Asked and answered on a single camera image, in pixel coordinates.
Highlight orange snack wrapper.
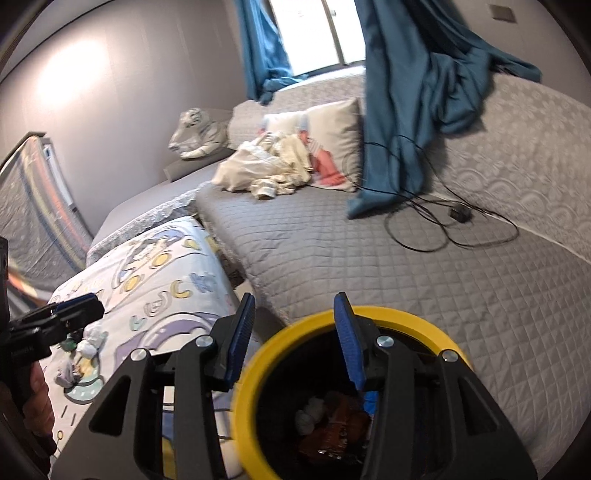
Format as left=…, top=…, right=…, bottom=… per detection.
left=312, top=396, right=370, bottom=460

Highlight yellow rim trash bin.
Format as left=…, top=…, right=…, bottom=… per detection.
left=232, top=306, right=487, bottom=479

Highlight blue glove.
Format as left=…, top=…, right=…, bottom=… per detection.
left=363, top=391, right=379, bottom=417

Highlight person's left hand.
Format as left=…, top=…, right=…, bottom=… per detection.
left=23, top=362, right=55, bottom=437

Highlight cartoon print bedsheet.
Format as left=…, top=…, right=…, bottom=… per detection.
left=41, top=217, right=243, bottom=479

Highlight striped sheet covered rack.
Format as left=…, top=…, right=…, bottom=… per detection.
left=1, top=132, right=92, bottom=317

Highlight grey flat pillow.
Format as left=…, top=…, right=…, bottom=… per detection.
left=163, top=147, right=235, bottom=182

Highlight grey quilted bed cover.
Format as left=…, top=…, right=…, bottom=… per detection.
left=85, top=73, right=591, bottom=476

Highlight cream crumpled clothes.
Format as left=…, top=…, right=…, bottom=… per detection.
left=211, top=131, right=312, bottom=199

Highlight baby print pillow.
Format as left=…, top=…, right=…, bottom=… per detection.
left=259, top=111, right=308, bottom=135
left=300, top=98, right=362, bottom=192

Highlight white tiger plush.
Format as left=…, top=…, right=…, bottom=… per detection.
left=168, top=108, right=228, bottom=160

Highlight left blue curtain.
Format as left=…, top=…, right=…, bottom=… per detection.
left=235, top=0, right=307, bottom=105

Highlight blue curtain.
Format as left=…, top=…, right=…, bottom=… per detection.
left=348, top=0, right=542, bottom=218
left=235, top=0, right=307, bottom=105

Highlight right blue curtain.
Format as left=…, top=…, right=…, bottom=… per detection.
left=348, top=0, right=542, bottom=218

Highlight window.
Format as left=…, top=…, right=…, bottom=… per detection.
left=270, top=0, right=366, bottom=75

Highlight black charger cable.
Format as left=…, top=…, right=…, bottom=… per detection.
left=361, top=134, right=521, bottom=253

